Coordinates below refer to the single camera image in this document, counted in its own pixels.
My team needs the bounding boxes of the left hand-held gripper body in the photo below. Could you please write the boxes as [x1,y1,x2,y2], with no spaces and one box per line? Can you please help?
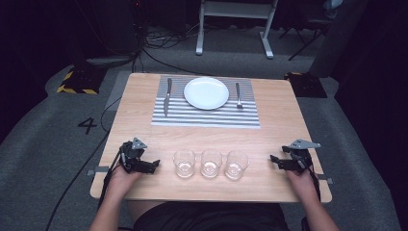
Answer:
[118,137,149,174]

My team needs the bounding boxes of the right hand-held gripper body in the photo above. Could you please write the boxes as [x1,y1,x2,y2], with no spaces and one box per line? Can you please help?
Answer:
[287,138,322,176]

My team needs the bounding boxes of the person's left hand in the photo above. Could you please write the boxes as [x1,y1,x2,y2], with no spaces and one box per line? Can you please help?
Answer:
[105,163,144,202]

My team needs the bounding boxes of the person's right hand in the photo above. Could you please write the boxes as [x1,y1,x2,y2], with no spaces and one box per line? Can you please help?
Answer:
[285,168,319,204]

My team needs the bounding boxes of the clear drinking glass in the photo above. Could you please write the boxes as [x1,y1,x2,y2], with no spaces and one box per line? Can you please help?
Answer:
[224,150,250,181]
[200,149,224,179]
[172,149,197,179]

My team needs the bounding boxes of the grey table clamp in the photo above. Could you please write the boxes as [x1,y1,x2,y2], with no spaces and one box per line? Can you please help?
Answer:
[317,173,335,186]
[87,166,111,177]

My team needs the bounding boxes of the person's leg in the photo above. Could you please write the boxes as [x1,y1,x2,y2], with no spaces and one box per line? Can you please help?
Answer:
[127,199,166,223]

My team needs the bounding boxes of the steel table knife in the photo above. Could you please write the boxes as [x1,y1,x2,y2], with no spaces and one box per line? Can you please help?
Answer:
[163,77,173,118]

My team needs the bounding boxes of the grey striped placemat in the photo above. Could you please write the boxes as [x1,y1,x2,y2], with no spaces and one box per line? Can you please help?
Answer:
[150,75,262,130]

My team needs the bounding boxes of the steel fork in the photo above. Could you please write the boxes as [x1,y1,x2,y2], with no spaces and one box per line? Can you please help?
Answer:
[235,82,244,110]

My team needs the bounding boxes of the person's black shorts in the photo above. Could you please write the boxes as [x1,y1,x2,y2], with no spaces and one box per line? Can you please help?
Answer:
[133,201,292,231]

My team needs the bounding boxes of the white round plate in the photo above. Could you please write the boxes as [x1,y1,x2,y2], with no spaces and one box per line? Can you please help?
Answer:
[183,76,230,111]

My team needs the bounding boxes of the black tripod stand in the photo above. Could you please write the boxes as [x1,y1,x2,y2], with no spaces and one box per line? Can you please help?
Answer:
[278,24,325,62]

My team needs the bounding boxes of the grey curtain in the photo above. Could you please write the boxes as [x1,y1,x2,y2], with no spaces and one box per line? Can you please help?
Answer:
[309,0,370,79]

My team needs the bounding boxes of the white metal stand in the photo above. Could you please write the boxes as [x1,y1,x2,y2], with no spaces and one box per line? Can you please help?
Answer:
[195,0,279,60]

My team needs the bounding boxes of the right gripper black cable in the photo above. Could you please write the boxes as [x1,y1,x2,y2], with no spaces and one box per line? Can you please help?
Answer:
[306,162,322,203]

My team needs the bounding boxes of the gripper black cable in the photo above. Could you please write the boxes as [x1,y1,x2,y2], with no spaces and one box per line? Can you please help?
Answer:
[97,150,127,210]
[306,162,322,203]

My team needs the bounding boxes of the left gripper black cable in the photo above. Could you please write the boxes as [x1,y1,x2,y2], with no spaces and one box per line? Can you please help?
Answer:
[97,150,127,210]

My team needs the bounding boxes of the black floor cable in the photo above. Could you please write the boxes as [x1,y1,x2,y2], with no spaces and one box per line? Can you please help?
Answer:
[44,95,123,231]

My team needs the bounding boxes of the black yellow striped base plate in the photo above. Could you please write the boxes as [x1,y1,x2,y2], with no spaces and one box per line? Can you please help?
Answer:
[56,65,109,96]

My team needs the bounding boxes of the bundle of black floor cables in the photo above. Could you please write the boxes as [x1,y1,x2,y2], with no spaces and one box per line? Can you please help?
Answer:
[131,24,206,77]

